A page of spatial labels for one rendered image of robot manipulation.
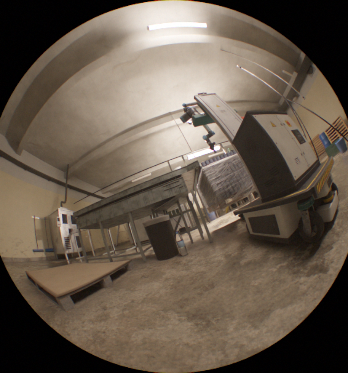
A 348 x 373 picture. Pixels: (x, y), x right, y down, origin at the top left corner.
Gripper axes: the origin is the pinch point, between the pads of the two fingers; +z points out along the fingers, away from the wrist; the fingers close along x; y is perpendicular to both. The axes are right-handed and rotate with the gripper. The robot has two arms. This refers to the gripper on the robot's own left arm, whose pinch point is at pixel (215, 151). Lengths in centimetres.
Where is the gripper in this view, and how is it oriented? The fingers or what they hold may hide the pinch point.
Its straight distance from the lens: 194.6
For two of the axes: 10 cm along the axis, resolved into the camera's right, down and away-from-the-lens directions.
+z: 3.6, 8.8, -3.0
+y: -9.2, 3.8, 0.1
